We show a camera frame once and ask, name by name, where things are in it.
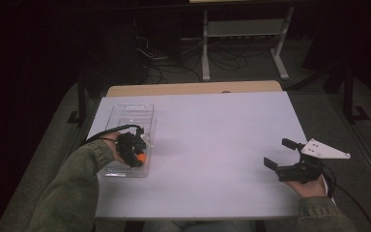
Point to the black metal stand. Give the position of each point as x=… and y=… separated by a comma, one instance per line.
x=81, y=100
x=349, y=96

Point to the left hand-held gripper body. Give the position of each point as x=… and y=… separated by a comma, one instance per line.
x=128, y=146

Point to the clear plastic tray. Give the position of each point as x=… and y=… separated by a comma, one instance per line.
x=132, y=116

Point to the person's left hand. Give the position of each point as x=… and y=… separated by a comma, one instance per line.
x=112, y=148

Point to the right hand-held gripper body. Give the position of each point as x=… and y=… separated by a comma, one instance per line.
x=298, y=172

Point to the orange ball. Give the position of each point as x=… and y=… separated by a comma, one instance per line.
x=141, y=157

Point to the person's right hand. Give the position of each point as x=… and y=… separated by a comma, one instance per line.
x=310, y=190

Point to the white metal desk frame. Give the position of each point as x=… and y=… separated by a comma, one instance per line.
x=244, y=29

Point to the wooden table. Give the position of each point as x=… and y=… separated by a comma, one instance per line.
x=193, y=88

